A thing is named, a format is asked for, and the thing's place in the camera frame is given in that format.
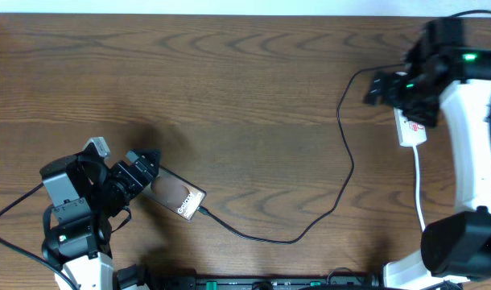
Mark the black charging cable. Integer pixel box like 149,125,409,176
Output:
197,64,407,246

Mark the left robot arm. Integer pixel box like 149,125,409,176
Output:
40,146,161,289

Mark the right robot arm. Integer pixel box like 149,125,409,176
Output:
365,14,491,289

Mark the white power strip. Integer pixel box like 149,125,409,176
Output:
394,108,427,148

